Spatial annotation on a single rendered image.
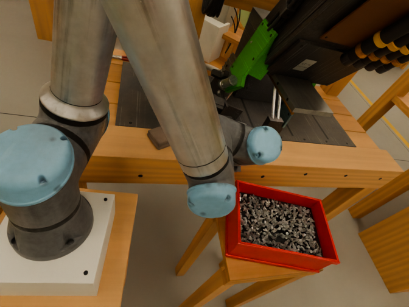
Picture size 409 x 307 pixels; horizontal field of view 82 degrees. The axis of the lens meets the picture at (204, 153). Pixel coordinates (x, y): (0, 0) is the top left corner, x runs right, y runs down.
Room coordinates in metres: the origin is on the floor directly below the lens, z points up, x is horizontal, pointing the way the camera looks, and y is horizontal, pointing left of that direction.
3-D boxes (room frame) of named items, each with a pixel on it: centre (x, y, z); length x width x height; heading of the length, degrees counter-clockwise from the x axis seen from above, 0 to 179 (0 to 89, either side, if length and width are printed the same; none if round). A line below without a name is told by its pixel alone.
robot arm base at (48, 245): (0.16, 0.24, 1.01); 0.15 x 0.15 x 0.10
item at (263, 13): (1.14, -0.12, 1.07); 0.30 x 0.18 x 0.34; 116
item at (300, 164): (0.72, -0.20, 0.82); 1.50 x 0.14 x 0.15; 116
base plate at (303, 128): (0.97, -0.08, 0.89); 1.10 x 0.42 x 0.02; 116
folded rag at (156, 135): (0.57, 0.15, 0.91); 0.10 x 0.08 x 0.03; 144
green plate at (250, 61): (0.88, -0.04, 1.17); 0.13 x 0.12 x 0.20; 116
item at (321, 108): (0.92, -0.20, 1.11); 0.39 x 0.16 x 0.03; 26
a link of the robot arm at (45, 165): (0.17, 0.24, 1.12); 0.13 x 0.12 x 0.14; 14
